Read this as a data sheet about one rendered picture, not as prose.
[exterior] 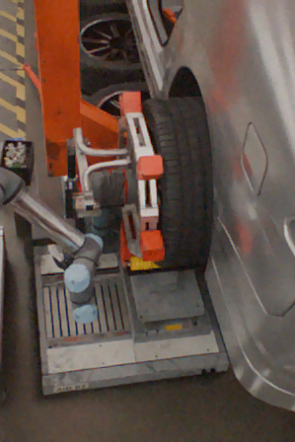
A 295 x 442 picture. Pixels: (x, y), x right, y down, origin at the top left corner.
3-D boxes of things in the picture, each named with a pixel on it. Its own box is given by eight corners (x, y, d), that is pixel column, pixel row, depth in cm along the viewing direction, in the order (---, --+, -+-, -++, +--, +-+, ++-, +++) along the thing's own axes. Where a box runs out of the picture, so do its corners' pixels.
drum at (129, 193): (146, 209, 248) (148, 184, 238) (92, 214, 244) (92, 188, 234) (140, 184, 257) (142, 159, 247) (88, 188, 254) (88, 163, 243)
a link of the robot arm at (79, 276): (69, 253, 194) (75, 275, 202) (59, 281, 187) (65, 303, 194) (94, 255, 193) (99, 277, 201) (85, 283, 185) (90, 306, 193)
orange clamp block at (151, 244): (159, 242, 232) (163, 260, 226) (137, 244, 231) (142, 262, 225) (160, 229, 227) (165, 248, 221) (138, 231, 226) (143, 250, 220)
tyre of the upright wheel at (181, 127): (243, 171, 206) (196, 62, 251) (173, 176, 202) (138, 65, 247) (215, 295, 252) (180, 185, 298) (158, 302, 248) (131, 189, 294)
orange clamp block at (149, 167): (159, 180, 221) (164, 174, 212) (137, 181, 219) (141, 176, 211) (157, 160, 222) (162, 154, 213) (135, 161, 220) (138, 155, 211)
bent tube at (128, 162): (138, 196, 225) (140, 175, 217) (84, 200, 221) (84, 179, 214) (130, 163, 236) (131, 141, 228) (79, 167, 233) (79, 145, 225)
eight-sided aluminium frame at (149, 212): (151, 281, 249) (162, 183, 209) (134, 282, 248) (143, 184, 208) (129, 186, 285) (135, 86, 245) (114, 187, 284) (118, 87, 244)
